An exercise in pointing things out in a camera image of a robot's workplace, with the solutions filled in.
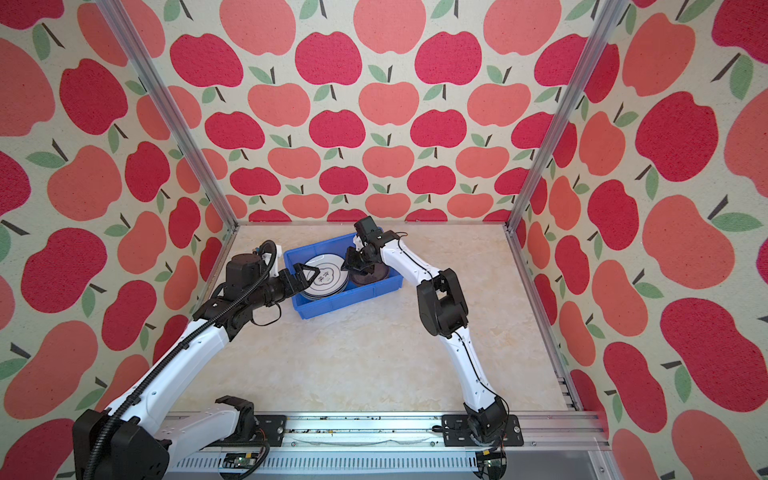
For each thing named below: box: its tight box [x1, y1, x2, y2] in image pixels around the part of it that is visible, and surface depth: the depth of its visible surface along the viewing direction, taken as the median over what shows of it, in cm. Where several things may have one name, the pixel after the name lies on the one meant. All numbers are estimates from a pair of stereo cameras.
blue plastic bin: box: [284, 233, 404, 320], surface depth 100 cm
